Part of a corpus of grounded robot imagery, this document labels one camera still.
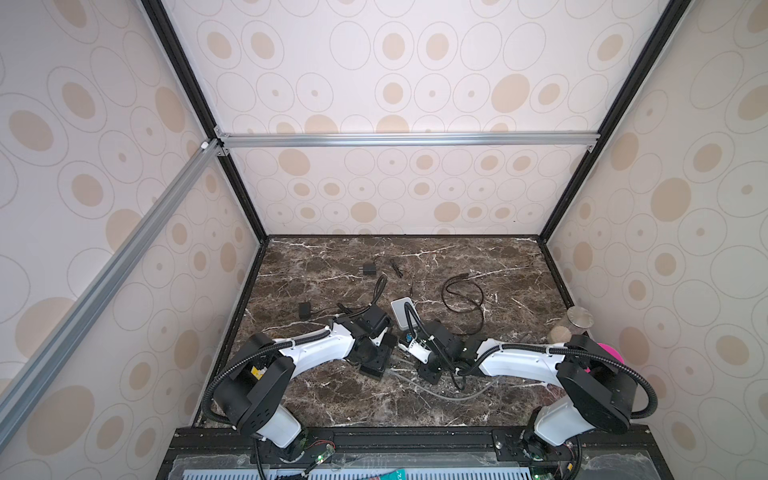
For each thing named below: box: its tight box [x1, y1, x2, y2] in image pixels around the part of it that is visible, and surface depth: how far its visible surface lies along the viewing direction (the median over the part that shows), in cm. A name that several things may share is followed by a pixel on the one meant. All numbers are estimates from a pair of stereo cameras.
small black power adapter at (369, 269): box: [363, 263, 377, 275], surface depth 112 cm
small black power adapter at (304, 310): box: [298, 302, 311, 320], surface depth 99 cm
